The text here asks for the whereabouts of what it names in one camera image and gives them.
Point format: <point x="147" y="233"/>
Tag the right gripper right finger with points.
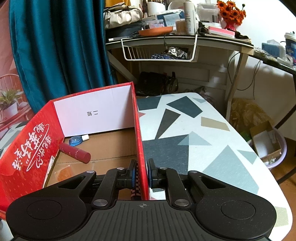
<point x="169" y="180"/>

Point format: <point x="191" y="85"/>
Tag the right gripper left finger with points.
<point x="112" y="182"/>

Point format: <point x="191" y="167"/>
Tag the pink checkered tube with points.
<point x="135" y="191"/>

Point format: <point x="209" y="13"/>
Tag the dark red cylinder tube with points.
<point x="75" y="153"/>

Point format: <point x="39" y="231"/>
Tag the red strawberry cardboard box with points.
<point x="109" y="115"/>

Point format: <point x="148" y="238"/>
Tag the blue eye drop bottle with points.
<point x="76" y="140"/>

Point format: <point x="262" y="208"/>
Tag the lavender basin with boxes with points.
<point x="269" y="144"/>

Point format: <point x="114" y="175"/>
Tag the white desk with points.
<point x="243" y="48"/>

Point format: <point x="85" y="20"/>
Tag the potted plant backdrop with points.
<point x="9" y="102"/>

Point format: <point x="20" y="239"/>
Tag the teal curtain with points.
<point x="58" y="48"/>

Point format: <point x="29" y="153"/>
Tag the orange tray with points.
<point x="156" y="31"/>

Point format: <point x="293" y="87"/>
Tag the pink book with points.
<point x="221" y="32"/>

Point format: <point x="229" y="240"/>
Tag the cream handbag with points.
<point x="121" y="15"/>

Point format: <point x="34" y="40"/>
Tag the white spray bottle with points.
<point x="190" y="17"/>

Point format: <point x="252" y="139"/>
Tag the orange flower bouquet vase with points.
<point x="231" y="14"/>

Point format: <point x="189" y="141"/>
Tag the white wire basket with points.
<point x="166" y="48"/>

